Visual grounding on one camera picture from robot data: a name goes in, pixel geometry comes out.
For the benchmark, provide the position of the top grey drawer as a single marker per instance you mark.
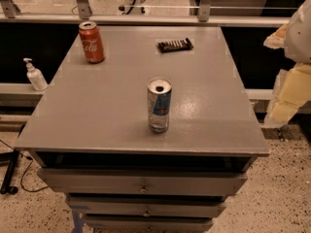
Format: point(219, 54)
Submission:
point(143, 182)

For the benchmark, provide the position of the white pump sanitizer bottle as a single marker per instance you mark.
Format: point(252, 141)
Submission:
point(35, 76)

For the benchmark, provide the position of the grey drawer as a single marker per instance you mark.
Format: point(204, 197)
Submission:
point(148, 224)
point(143, 182)
point(145, 206)

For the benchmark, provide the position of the metal window rail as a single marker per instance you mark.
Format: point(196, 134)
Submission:
point(249, 13)

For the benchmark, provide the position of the grey drawer cabinet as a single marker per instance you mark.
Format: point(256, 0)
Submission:
point(95, 117)

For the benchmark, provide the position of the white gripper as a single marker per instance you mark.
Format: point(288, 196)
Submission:
point(299, 36)

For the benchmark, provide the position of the bottom grey drawer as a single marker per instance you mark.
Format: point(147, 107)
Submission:
point(148, 224)

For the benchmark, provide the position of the red coke can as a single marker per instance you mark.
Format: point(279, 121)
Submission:
point(91, 41)

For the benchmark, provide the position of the black stand leg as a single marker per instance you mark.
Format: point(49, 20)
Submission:
point(10, 159)

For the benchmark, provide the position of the blue silver energy drink can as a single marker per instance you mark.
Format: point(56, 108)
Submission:
point(159, 98)

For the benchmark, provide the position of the dark snack bar wrapper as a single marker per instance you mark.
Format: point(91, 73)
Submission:
point(175, 45)

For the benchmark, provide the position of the middle grey drawer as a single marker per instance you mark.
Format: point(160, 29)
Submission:
point(145, 206)

